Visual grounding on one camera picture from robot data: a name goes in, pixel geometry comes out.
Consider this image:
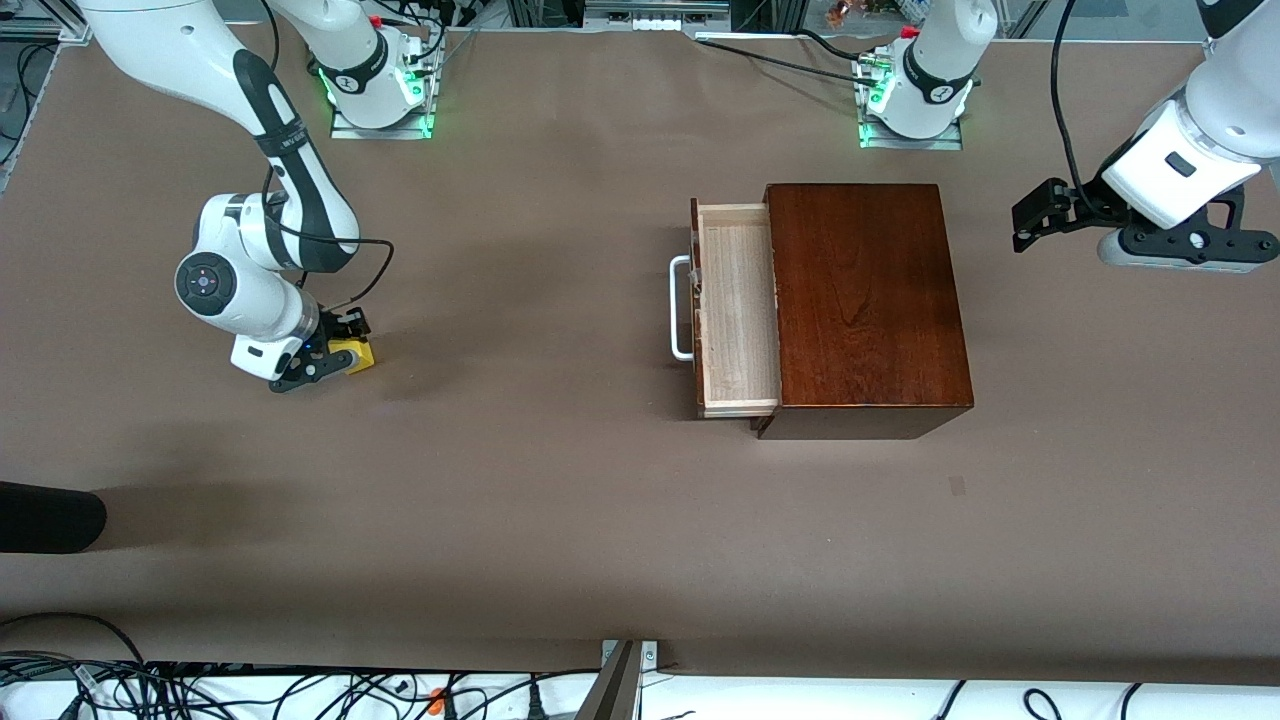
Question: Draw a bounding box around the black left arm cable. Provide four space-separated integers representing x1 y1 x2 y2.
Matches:
1048 0 1113 203

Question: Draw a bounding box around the wooden drawer with white handle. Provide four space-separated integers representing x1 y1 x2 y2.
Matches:
668 197 783 419

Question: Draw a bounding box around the grey aluminium profile bar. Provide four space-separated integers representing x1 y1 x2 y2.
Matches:
575 640 646 720

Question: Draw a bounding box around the black foam cylinder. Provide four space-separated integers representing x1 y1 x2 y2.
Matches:
0 480 108 554

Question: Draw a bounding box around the dark brown wooden cabinet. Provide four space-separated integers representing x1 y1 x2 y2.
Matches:
752 183 976 441

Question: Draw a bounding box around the silver frame rail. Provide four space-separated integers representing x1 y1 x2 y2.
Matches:
585 0 731 26

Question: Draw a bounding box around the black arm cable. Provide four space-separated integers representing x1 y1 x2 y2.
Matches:
262 165 396 316
1048 0 1113 203

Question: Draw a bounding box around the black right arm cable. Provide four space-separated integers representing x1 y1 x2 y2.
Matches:
262 165 396 316

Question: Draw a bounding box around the silver corner frame bracket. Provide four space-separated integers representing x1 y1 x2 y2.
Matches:
0 15 91 46

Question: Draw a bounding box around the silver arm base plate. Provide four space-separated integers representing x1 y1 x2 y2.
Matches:
855 55 966 151
330 30 438 141

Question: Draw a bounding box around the black cable on table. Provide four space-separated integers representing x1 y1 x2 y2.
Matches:
695 33 886 89

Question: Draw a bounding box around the black looped cable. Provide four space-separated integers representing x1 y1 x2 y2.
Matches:
0 612 151 720

